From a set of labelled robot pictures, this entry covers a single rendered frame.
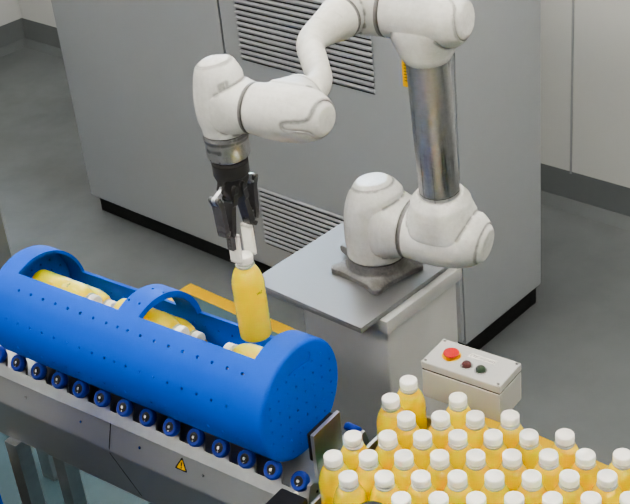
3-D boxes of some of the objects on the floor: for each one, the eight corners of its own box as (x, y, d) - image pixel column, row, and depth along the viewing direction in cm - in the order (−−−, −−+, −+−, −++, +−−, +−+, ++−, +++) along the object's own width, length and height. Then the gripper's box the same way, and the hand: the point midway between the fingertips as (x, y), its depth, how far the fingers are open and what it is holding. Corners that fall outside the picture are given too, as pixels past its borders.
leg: (93, 560, 389) (52, 402, 357) (106, 567, 386) (66, 408, 354) (79, 572, 385) (38, 413, 353) (93, 579, 382) (52, 419, 350)
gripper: (241, 136, 256) (254, 235, 268) (187, 170, 245) (204, 271, 257) (269, 143, 252) (282, 243, 264) (216, 178, 241) (232, 281, 253)
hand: (242, 243), depth 259 cm, fingers closed on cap, 4 cm apart
